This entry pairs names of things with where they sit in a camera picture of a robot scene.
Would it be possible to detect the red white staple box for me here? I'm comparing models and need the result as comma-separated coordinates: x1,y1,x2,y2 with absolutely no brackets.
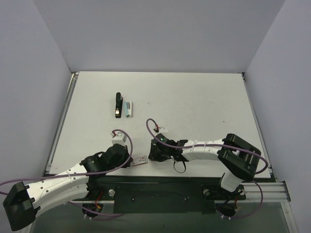
133,156,148,166

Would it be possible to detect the black stapler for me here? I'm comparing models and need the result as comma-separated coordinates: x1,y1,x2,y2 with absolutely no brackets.
115,92,123,118

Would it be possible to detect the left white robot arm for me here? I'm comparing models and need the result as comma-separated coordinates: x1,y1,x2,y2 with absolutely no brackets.
3,144,133,231

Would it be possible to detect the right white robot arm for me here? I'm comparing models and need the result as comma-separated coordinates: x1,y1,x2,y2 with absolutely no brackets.
148,133,261,199

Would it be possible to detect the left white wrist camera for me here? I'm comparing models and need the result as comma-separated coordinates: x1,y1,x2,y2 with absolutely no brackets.
112,132,127,147

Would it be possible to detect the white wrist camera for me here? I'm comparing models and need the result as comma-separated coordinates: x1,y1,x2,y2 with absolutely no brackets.
112,132,127,147
154,126,168,133

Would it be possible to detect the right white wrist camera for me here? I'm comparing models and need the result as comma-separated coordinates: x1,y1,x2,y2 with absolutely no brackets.
154,126,168,133

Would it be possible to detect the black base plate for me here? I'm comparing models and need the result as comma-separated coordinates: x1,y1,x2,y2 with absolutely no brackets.
79,176,246,214

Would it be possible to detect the aluminium rail frame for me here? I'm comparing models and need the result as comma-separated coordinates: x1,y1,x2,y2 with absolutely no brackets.
243,182,291,202

